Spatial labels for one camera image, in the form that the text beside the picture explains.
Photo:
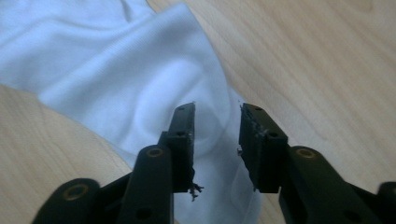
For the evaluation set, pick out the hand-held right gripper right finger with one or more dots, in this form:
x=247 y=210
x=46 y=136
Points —
x=263 y=149

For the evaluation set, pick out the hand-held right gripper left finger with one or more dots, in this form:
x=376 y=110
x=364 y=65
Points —
x=182 y=146

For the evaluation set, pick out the white cloth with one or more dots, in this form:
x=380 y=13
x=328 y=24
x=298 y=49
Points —
x=118 y=71

